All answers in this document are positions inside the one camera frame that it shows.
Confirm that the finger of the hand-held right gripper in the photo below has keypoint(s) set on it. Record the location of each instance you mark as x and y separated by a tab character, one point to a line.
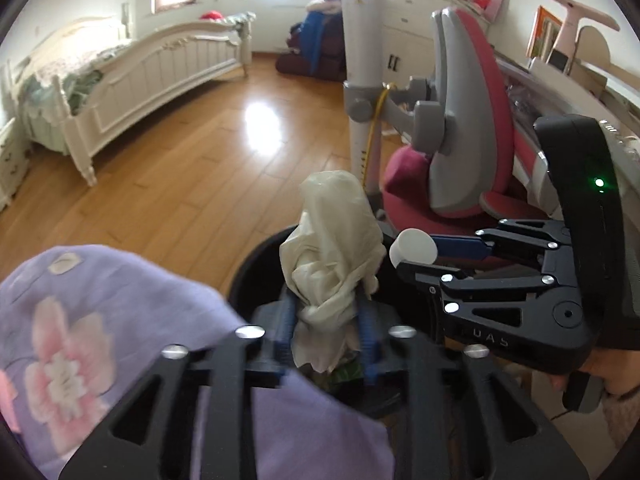
460	247
425	272

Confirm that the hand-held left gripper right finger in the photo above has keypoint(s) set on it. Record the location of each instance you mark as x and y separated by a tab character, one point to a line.
367	330

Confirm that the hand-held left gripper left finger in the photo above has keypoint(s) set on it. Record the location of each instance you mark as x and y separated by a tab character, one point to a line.
285	320

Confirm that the white round lid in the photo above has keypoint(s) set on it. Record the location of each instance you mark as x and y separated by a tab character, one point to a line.
412	247

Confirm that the black trash bin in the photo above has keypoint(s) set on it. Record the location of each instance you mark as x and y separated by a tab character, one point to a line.
250	280

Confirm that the white tissue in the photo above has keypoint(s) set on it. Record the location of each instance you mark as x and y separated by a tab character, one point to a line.
330	240

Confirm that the person's right forearm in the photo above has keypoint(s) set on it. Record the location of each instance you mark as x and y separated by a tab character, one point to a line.
625	417

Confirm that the person's right hand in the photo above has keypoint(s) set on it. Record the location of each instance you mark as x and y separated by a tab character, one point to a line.
620	370

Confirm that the green printed wrapper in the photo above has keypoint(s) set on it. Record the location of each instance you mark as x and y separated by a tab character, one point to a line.
348	372

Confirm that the dark pink cushion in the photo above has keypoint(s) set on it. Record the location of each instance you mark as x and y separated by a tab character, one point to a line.
405	175

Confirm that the grey pink desk chair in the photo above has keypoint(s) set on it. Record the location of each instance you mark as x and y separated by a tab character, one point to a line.
465	110

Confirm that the grey white study desk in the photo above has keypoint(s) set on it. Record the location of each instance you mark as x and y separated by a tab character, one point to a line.
565	100

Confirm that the purple floral blanket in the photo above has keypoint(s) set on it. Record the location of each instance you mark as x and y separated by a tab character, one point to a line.
125	285

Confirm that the small dark tablet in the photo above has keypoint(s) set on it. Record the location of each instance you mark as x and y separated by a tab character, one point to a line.
558	61

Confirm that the beige rounded board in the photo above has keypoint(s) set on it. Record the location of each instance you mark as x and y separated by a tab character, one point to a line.
595	45

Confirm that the white cabinet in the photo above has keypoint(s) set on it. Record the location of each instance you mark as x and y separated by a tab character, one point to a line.
405	35

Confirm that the colourful picture book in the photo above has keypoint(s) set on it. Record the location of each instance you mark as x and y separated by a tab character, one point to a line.
542	35

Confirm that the pink desk lamp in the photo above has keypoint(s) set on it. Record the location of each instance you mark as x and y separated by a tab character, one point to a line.
575	15

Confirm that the blue jacket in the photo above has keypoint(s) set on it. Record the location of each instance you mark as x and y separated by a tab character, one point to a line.
314	40

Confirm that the white wooden bed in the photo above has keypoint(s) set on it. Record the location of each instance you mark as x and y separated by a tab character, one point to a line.
150	80

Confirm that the grey pink coat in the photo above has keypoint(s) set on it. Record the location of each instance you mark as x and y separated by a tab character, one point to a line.
325	4

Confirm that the red cloth on bed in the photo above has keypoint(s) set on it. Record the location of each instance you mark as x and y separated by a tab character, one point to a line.
212	14

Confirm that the white nightstand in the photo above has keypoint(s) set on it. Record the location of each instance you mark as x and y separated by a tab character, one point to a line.
12	160

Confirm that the green floral quilt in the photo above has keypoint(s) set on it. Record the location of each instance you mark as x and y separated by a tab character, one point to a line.
45	105

